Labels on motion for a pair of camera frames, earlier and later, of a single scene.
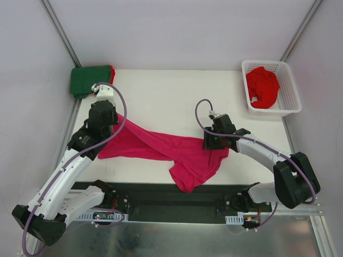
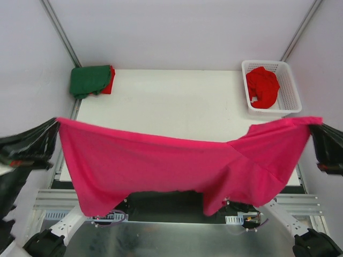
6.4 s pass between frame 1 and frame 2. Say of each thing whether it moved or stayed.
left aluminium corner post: stayed
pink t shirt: moved
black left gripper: moved
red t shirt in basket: stayed
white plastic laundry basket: stayed
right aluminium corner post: stayed
